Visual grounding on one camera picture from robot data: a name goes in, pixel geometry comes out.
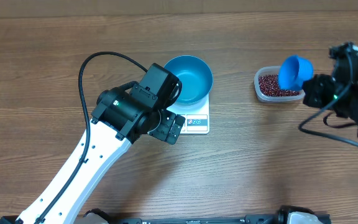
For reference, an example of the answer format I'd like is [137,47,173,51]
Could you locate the blue plastic measuring scoop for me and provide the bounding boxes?
[278,55,314,91]

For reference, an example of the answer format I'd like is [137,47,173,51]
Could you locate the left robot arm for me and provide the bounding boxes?
[0,86,185,224]

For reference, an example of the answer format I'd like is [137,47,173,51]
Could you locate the white digital kitchen scale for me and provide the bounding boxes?
[168,95,210,134]

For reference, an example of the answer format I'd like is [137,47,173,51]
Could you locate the teal blue bowl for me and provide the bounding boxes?
[164,55,214,105]

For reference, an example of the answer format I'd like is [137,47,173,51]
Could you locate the red beans in container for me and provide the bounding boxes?
[258,74,300,97]

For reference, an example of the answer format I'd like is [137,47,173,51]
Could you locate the clear plastic bean container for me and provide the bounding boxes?
[254,66,305,103]

